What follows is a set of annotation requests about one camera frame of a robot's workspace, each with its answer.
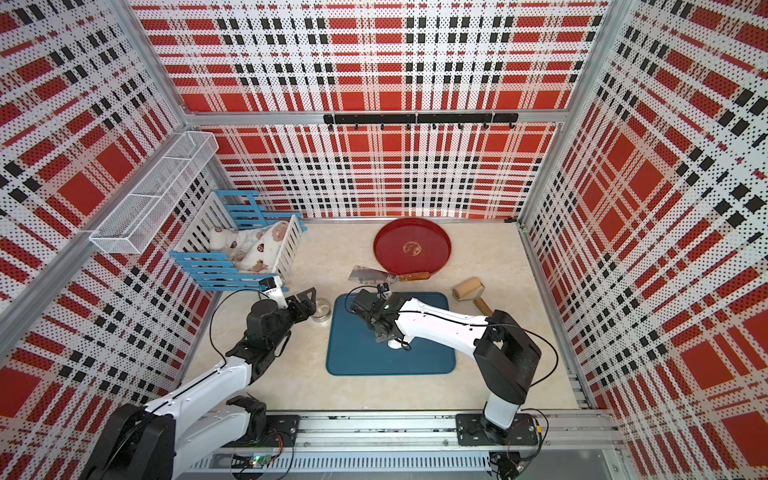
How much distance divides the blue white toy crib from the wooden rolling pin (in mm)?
607

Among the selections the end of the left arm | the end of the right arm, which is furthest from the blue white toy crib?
the end of the right arm

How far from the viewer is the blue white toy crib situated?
3.20 feet

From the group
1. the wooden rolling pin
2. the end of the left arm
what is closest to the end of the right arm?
the end of the left arm

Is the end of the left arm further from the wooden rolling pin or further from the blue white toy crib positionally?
the wooden rolling pin

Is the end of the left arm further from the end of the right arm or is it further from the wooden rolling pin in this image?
the wooden rolling pin

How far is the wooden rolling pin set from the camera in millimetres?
976

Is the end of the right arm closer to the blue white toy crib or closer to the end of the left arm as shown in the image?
the end of the left arm
